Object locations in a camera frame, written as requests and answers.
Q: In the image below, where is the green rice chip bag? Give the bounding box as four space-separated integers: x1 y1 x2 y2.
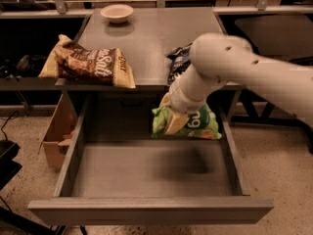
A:
152 104 222 140

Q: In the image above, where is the cardboard box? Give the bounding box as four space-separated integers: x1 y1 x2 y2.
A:
42 94 77 170

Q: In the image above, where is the black base with cable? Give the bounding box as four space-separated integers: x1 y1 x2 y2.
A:
0 111 22 190

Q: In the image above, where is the brown sea salt chip bag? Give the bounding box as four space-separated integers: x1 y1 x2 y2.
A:
39 34 136 88

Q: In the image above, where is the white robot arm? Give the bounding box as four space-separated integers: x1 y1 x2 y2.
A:
162 33 313 135

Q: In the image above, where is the dark blue chip bag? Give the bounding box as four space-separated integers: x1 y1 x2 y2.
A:
166 44 191 84

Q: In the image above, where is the black equipment on left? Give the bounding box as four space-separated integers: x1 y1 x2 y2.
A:
0 55 47 78

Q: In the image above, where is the white ceramic bowl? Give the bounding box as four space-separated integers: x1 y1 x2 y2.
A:
101 4 134 24

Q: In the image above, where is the grey counter cabinet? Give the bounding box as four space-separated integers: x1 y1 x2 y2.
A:
57 7 221 123

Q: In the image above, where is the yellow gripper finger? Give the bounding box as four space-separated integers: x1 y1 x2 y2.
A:
160 93 189 135

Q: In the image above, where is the open grey drawer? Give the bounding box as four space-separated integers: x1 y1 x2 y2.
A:
28 95 273 226

